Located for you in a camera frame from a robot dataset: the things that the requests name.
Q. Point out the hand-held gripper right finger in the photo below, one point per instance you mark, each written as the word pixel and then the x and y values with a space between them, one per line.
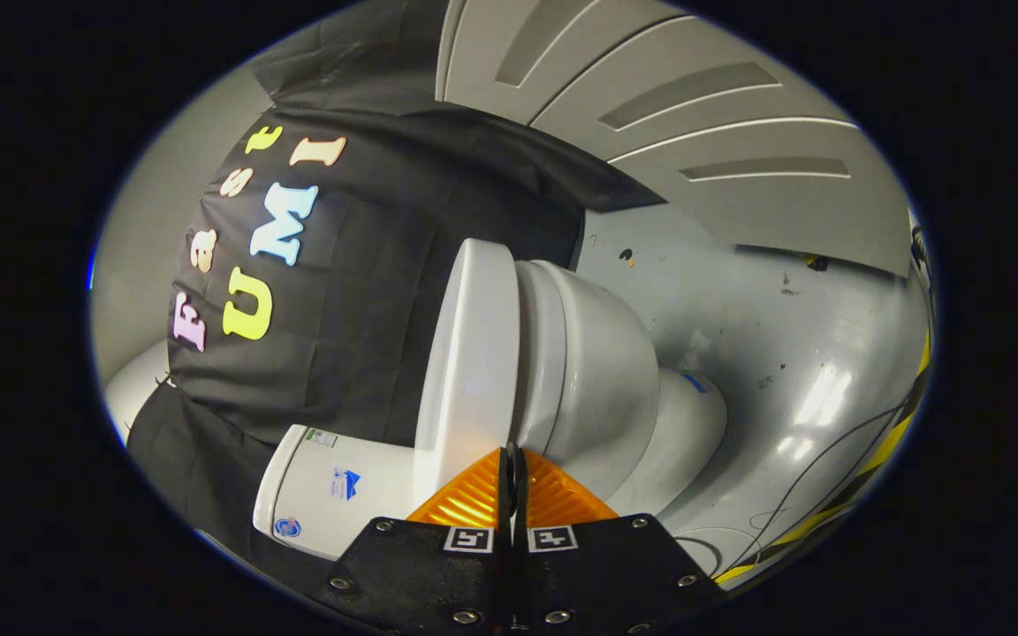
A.
pixel 597 574

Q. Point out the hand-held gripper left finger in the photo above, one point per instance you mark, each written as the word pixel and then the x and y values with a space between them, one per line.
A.
pixel 438 574

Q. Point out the white toilet lid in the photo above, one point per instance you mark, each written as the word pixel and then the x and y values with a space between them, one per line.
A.
pixel 469 353

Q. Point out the white toilet tank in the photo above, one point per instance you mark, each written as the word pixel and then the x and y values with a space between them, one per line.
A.
pixel 332 495

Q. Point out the white toilet bowl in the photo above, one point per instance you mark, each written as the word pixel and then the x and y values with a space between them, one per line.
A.
pixel 597 380

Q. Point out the black backdrop cloth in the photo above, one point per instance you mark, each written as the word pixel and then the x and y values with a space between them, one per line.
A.
pixel 359 309

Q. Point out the yellow black floor tape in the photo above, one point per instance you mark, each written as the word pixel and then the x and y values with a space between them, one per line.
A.
pixel 880 450

